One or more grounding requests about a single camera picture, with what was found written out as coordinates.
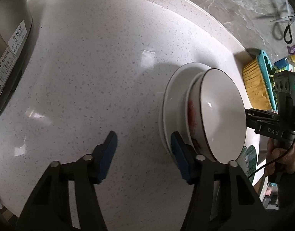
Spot large dark-rimmed white bowl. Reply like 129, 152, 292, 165
197, 68, 247, 164

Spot small white bowl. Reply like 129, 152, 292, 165
158, 63, 210, 157

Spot large teal floral plate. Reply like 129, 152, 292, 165
236, 146, 257, 177

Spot white bowl red pattern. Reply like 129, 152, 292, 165
183, 71, 210, 157

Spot person's right hand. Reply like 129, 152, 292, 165
264, 138, 295, 177

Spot teal colander with greens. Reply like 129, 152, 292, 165
257, 50, 277, 111

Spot yellow woven basket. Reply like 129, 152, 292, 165
242, 59, 272, 110

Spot stainless steel rice cooker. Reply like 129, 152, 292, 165
0, 0, 32, 113

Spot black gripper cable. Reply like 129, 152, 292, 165
247, 134, 295, 178

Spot scissors on wall hook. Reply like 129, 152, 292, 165
256, 0, 295, 45

